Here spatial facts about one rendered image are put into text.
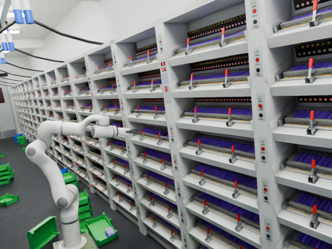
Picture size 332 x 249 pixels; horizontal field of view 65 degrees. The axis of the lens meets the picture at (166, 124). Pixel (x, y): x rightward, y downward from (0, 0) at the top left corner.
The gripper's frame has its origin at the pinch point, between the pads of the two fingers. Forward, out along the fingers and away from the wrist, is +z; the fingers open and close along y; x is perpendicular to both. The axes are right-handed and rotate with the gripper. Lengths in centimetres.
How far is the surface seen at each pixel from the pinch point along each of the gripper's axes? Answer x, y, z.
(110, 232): -102, -53, 10
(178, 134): 1.4, 34.6, 13.4
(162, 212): -68, 0, 29
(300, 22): 54, 115, 6
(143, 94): 27.8, -1.6, 7.5
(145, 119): 8.8, -2.6, 11.3
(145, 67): 46.5, 6.2, 3.8
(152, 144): -10.3, 2.5, 15.4
